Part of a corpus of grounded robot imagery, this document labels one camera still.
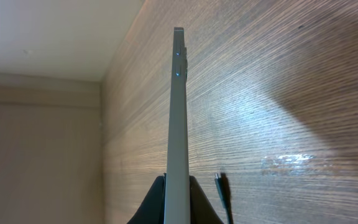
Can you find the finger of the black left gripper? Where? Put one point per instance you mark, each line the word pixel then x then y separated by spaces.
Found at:
pixel 151 210
pixel 201 210

